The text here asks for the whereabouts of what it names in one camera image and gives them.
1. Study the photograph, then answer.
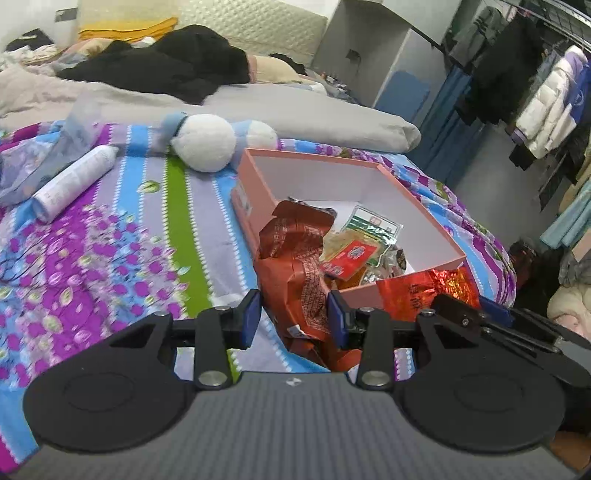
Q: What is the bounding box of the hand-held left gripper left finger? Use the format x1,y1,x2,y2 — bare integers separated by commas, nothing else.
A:
106,290,263,391

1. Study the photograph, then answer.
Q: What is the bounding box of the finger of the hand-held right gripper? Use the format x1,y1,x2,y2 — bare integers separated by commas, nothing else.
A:
431,294,566,354

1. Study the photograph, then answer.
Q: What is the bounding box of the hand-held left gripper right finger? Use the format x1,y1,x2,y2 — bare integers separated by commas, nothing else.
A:
327,291,490,391

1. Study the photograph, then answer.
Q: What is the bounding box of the clear snack packet red label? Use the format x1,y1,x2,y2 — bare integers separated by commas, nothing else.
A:
321,231,389,280

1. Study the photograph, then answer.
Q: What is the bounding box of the large red-brown snack bag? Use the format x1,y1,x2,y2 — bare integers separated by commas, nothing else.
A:
254,198,365,372

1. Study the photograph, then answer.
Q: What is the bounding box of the clear snack packet black label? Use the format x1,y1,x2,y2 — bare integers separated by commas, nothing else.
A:
365,247,409,282

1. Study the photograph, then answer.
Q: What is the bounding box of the green and white snack packet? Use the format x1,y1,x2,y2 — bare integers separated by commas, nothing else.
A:
344,205,402,245

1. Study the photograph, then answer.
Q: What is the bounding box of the pink cardboard box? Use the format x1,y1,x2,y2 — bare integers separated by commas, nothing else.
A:
231,148,467,310

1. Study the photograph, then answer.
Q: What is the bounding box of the white and blue plush toy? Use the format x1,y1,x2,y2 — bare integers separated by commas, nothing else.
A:
157,113,279,173

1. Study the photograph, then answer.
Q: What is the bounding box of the blue curtain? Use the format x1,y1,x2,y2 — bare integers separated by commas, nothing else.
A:
416,65,497,188

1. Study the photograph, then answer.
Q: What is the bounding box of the white puffer jacket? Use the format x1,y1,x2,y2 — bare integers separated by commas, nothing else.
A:
515,44,591,160

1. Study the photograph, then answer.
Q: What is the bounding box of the grey duvet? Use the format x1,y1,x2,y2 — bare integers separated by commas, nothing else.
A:
0,65,422,153

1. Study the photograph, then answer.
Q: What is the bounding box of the white cylindrical tube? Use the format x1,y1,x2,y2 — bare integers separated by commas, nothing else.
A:
31,145,117,224

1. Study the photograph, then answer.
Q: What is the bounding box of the blue foam mat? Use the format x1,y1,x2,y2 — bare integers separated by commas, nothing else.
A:
375,70,431,124

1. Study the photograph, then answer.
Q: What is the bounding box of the black hanging coat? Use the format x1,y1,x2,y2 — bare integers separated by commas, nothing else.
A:
455,18,546,125

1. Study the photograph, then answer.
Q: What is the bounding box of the beige pillow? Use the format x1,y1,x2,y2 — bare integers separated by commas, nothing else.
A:
247,54,296,84

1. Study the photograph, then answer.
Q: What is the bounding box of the clear blue plastic bag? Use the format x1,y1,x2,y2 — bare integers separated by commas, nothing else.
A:
0,99,105,208

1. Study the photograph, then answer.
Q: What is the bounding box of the black clothing pile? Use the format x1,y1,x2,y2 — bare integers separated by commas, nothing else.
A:
55,25,252,104

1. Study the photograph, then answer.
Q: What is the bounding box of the grey and white wardrobe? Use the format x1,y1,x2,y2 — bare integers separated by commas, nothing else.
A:
314,0,462,109

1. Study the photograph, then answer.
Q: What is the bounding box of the grey hanging jacket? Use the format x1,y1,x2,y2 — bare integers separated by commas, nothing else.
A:
445,4,504,56

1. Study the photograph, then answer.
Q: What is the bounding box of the cream quilted headboard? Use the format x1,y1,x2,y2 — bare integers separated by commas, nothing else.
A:
78,0,329,61

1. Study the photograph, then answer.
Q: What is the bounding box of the yellow pillow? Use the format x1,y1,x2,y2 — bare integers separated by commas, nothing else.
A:
78,17,180,44

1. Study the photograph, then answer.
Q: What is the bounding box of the clothes pile on nightstand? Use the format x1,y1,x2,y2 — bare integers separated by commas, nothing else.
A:
0,28,58,65

